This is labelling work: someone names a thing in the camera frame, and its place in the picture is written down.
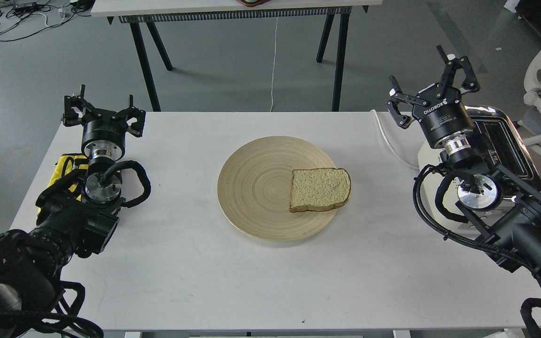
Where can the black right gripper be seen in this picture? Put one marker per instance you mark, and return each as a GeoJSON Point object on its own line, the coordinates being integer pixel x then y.
{"type": "Point", "coordinates": [442, 115]}

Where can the brown object on background table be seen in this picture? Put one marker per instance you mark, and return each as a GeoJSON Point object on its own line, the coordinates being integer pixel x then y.
{"type": "Point", "coordinates": [252, 3]}

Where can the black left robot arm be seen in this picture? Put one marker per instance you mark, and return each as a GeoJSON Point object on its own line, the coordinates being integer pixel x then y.
{"type": "Point", "coordinates": [32, 292]}

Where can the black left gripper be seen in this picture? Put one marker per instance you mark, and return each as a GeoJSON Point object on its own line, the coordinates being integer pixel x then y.
{"type": "Point", "coordinates": [100, 124]}

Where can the round wooden plate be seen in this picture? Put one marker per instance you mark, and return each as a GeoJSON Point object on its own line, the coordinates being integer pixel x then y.
{"type": "Point", "coordinates": [254, 188]}

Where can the white chrome toaster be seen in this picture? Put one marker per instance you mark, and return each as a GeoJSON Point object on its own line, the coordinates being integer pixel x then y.
{"type": "Point", "coordinates": [491, 200]}

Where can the yellow black cloth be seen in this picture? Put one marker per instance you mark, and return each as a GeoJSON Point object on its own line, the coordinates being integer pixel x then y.
{"type": "Point", "coordinates": [84, 191]}

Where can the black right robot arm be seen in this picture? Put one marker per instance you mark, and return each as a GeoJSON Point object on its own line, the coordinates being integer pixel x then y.
{"type": "Point", "coordinates": [512, 241]}

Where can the slice of bread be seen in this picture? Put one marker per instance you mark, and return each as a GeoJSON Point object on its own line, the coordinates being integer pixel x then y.
{"type": "Point", "coordinates": [319, 189]}

